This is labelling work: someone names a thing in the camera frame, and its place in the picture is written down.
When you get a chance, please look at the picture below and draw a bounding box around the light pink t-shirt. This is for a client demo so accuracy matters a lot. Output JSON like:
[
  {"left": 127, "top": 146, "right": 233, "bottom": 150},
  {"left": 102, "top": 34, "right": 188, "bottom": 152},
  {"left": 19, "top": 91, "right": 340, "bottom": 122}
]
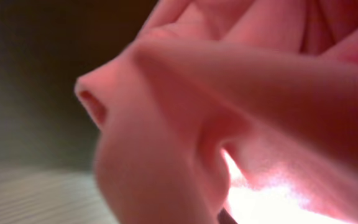
[{"left": 75, "top": 0, "right": 358, "bottom": 223}]

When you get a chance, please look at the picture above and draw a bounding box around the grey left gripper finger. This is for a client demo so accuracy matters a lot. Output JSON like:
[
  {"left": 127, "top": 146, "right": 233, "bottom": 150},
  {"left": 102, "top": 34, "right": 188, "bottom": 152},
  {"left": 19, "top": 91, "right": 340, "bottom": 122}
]
[{"left": 218, "top": 208, "right": 238, "bottom": 224}]

